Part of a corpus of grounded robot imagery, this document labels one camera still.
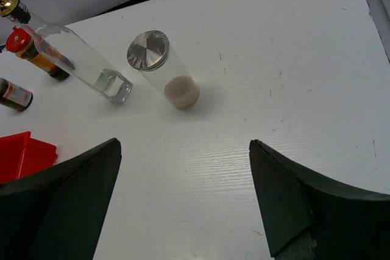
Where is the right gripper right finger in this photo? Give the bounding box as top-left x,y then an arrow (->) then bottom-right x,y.
249,140 -> 389,259

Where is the clear jar with metal lid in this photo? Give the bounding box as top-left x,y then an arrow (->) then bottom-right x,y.
127,30 -> 200,110

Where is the small dark spice jar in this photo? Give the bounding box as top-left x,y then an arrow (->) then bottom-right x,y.
1,78 -> 34,112

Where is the clear glass oil bottle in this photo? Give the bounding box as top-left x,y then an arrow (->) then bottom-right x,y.
1,0 -> 132,104

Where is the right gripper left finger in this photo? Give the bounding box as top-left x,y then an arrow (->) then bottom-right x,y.
1,138 -> 121,259

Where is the red-capped brown sauce bottle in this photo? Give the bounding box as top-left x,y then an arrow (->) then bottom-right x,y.
5,26 -> 69,82

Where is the red plastic organizer tray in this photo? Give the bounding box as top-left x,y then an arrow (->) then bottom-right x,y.
0,131 -> 58,183

